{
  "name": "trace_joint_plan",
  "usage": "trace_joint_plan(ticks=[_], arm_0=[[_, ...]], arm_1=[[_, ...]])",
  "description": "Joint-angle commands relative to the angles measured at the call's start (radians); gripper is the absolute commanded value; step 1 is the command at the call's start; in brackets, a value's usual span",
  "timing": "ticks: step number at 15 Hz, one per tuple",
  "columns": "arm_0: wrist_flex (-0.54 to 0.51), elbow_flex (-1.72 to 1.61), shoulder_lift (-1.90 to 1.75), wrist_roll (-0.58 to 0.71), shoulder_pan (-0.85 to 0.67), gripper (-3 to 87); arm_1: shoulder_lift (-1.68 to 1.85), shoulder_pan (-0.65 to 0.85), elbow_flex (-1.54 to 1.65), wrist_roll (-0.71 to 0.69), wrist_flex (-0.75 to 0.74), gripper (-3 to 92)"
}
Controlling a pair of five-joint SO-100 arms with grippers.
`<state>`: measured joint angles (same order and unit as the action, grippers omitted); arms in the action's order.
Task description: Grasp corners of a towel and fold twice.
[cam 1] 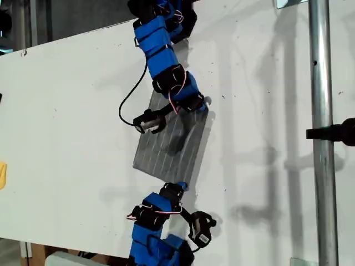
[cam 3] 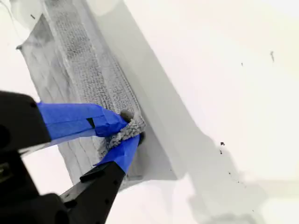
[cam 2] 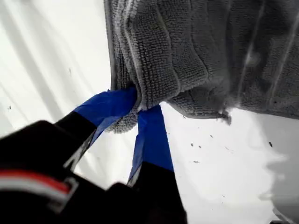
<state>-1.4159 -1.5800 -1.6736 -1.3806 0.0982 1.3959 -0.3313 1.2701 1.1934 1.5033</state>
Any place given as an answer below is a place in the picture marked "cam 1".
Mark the grey striped towel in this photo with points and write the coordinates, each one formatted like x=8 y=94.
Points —
x=166 y=155

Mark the white box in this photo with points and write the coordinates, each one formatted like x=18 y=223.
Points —
x=72 y=259

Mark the black clamp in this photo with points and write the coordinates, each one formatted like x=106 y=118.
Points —
x=332 y=133

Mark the wooden table leg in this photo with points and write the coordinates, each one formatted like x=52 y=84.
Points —
x=36 y=250

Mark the yellow object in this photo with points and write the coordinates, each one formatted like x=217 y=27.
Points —
x=2 y=176

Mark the black round object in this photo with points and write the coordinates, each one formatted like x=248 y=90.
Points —
x=5 y=23

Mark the black camera stalk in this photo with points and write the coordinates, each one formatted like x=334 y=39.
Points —
x=166 y=110
x=185 y=213

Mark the black camera box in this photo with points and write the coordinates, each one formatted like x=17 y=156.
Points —
x=148 y=123
x=201 y=232

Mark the steel post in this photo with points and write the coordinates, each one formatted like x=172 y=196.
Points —
x=323 y=83

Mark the metal bracket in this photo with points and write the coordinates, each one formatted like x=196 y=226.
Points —
x=285 y=3

